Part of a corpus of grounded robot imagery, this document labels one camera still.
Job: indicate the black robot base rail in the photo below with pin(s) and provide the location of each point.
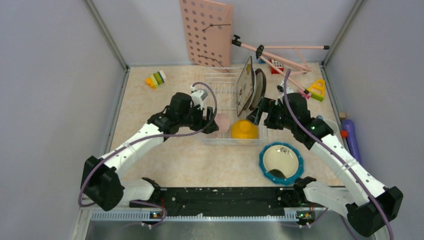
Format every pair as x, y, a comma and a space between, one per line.
229, 203

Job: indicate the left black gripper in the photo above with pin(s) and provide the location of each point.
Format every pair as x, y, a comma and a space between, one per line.
200, 112

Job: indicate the white wire dish rack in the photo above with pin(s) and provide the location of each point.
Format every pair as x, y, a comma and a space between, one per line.
223, 82

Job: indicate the white pink handled cup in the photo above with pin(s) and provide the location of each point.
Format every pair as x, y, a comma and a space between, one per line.
223, 122

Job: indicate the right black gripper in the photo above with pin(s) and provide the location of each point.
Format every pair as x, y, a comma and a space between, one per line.
272, 105

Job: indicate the purple handled tool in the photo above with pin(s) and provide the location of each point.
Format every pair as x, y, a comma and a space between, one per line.
348, 133

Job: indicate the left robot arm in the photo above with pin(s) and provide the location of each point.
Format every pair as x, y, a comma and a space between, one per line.
101, 176

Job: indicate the stacked colourful toy blocks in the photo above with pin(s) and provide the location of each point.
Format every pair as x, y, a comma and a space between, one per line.
156, 79

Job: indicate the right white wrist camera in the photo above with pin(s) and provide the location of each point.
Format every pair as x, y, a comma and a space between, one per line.
282, 88

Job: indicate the pink pegboard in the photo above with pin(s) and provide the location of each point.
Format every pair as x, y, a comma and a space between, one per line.
208, 30

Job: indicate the orange yellow bowl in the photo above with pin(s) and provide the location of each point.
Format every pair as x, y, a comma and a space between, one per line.
244, 129

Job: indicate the square floral plate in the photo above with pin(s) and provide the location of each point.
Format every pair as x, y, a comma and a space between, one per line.
244, 86

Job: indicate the red white toy block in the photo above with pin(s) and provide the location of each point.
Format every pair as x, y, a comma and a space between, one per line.
277, 64

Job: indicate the white plate red characters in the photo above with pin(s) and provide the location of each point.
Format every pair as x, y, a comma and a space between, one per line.
253, 91

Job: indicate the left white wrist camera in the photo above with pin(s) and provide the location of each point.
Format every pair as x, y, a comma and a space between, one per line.
198, 96

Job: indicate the yellow green toy block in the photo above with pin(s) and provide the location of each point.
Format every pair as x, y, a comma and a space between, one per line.
317, 90

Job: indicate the dark red rimmed plate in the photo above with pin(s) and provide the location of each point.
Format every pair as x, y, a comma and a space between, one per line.
259, 89

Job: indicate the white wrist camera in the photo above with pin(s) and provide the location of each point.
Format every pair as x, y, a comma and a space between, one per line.
198, 96
282, 88

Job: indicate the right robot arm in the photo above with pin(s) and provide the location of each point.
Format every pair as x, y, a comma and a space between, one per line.
368, 205

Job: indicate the pink toy block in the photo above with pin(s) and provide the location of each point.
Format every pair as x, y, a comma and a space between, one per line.
305, 94

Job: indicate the blue white mug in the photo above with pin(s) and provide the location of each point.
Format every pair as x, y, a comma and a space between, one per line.
332, 124

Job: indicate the blue rimmed bowl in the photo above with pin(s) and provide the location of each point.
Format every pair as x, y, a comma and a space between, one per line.
281, 163

